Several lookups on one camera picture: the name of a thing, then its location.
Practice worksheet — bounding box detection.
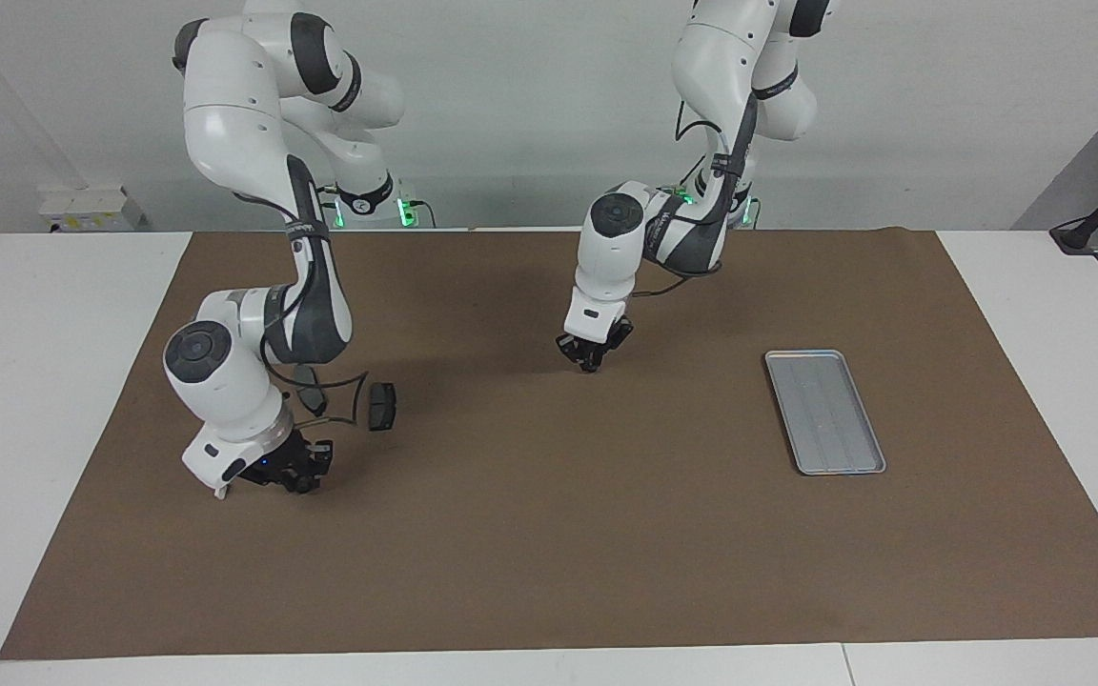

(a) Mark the silver metal tray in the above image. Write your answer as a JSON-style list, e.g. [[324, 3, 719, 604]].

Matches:
[[764, 350, 887, 476]]

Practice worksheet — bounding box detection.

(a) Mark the dark grey tapered brake pad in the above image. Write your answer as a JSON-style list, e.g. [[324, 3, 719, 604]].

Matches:
[[292, 363, 329, 418]]

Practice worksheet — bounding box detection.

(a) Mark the dark grey rectangular brake pad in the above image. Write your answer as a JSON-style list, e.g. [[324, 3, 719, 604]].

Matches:
[[368, 382, 399, 433]]

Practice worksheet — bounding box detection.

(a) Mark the brown paper table mat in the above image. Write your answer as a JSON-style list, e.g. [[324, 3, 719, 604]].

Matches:
[[0, 229, 1098, 661]]

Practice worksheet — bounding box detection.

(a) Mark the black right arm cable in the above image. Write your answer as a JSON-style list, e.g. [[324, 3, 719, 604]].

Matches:
[[233, 191, 369, 427]]

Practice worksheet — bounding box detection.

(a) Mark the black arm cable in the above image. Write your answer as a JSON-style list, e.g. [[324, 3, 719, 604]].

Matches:
[[233, 191, 369, 427], [630, 91, 762, 298]]

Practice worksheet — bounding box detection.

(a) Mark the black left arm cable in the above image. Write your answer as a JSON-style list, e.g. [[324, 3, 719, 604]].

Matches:
[[630, 91, 762, 298]]

